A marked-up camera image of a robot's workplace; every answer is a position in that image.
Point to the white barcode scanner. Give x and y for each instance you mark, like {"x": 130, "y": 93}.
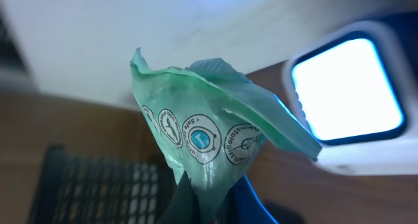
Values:
{"x": 356, "y": 92}

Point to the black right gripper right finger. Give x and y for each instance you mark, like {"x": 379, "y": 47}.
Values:
{"x": 244, "y": 206}

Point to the pale green wet wipes pack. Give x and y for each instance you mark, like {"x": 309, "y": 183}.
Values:
{"x": 210, "y": 121}

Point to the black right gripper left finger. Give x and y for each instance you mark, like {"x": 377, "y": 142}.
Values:
{"x": 184, "y": 206}

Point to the dark grey mesh basket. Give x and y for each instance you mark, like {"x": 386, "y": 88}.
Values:
{"x": 65, "y": 161}

